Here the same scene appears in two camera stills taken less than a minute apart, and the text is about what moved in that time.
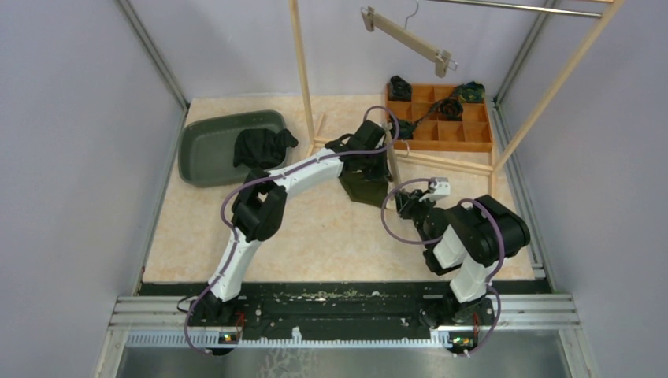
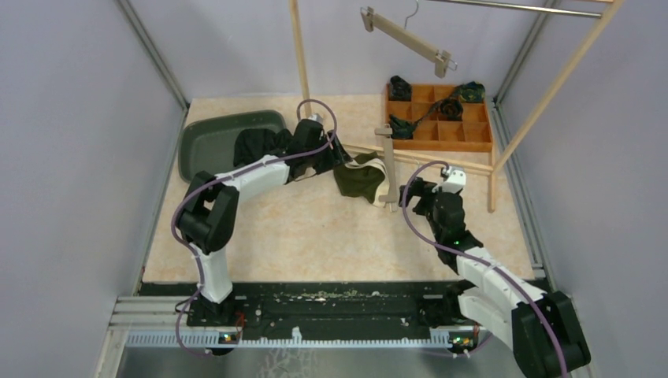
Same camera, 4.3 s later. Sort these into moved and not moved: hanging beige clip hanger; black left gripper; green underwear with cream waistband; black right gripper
Moved: black left gripper
Not moved: green underwear with cream waistband; hanging beige clip hanger; black right gripper
